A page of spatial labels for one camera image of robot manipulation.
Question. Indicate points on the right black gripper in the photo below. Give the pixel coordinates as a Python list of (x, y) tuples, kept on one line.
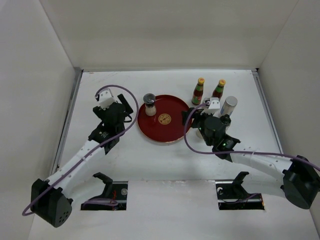
[(197, 115)]

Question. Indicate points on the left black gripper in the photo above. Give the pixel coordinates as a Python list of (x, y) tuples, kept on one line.
[(101, 112)]

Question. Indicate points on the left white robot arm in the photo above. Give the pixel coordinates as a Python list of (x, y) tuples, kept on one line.
[(51, 198)]

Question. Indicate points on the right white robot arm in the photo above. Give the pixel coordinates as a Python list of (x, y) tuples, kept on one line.
[(297, 179)]

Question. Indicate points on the beige spice grinder black cap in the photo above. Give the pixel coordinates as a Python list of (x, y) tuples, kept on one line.
[(198, 133)]

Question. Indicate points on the left ketchup bottle yellow cap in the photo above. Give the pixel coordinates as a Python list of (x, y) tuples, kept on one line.
[(198, 92)]

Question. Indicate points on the ketchup bottle yellow cap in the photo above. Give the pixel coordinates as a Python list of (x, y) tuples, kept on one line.
[(198, 92), (219, 89)]

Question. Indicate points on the silver lid white beads jar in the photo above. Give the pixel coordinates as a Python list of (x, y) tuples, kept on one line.
[(228, 106)]

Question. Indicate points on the right ketchup bottle yellow cap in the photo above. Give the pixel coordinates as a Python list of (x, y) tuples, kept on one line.
[(219, 89)]

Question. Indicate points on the red round tray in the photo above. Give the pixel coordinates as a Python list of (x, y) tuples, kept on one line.
[(166, 126)]

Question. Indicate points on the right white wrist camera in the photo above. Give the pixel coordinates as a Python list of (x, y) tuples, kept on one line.
[(212, 105)]

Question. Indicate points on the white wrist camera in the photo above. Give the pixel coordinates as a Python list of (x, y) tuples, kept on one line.
[(212, 105), (105, 98)]

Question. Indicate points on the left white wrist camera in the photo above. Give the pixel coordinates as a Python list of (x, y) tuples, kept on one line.
[(105, 98)]

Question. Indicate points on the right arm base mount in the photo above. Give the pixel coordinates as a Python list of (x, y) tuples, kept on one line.
[(231, 195)]

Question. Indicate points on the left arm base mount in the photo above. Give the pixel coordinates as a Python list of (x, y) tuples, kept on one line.
[(113, 197)]

